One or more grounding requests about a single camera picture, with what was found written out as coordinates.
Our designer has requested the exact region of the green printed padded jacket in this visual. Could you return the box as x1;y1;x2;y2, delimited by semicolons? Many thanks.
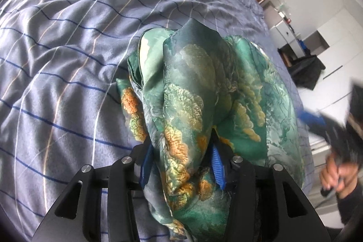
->
116;19;306;242

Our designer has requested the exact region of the white desk with drawers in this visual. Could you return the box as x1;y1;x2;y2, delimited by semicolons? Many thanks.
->
269;19;307;61

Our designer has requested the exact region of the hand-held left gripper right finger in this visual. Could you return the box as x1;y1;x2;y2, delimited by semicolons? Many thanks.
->
211;133;331;242

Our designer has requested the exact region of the white wardrobe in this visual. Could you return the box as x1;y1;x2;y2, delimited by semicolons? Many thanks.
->
301;8;363;106

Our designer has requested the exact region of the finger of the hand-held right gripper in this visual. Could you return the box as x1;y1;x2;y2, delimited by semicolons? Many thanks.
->
298;110;326;135

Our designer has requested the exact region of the person's right forearm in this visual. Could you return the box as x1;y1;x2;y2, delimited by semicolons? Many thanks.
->
337;181;363;228

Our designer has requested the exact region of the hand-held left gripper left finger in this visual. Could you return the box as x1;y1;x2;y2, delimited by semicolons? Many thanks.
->
31;143;155;242

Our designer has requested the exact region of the person's right hand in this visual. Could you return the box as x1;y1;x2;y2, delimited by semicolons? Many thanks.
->
320;153;361;198

